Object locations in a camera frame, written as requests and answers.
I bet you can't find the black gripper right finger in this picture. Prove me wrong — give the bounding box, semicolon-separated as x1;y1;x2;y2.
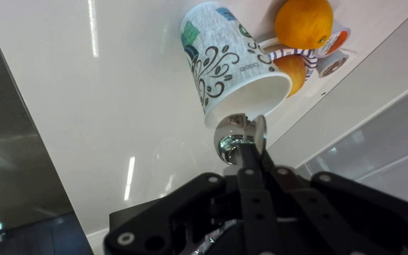
260;150;408;255

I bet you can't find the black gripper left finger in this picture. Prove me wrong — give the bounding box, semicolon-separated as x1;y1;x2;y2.
104;140;281;255

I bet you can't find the silver metal spoon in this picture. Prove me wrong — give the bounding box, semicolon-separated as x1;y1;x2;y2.
213;111;268;167

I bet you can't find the patterned paper cup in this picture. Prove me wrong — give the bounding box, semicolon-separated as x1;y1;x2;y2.
180;0;295;130

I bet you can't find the coffee pod with brown lid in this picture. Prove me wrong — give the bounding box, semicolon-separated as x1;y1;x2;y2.
316;48;352;79

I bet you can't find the coffee pod with orange lid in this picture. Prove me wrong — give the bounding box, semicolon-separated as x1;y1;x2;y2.
318;25;353;58

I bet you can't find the orange fruit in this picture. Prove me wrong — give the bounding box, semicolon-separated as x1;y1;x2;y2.
274;0;335;51
274;53;311;99

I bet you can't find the striped paper plate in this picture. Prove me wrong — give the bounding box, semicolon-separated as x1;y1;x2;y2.
255;39;322;82

